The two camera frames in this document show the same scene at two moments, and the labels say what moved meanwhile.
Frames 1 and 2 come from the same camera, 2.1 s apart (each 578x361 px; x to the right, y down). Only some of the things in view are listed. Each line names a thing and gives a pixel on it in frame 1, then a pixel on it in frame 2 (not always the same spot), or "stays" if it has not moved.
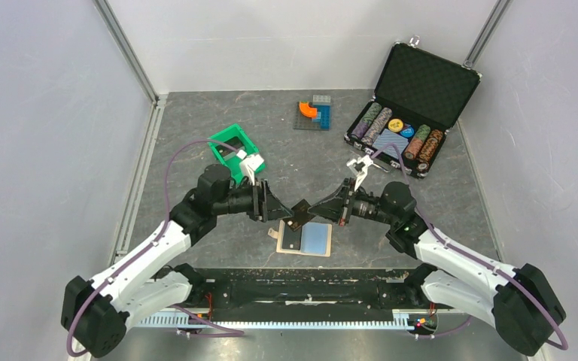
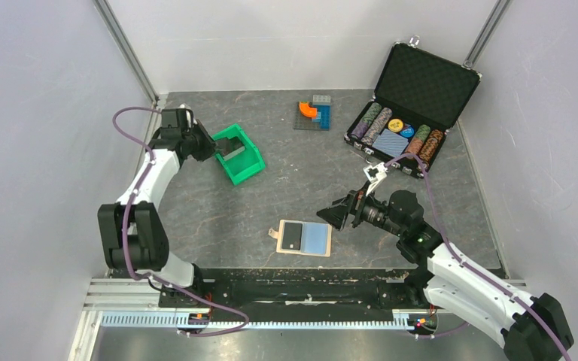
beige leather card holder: x=311 y=239 stays
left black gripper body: x=247 y=200 → x=200 y=146
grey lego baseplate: x=302 y=122 stays
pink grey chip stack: x=377 y=125 stays
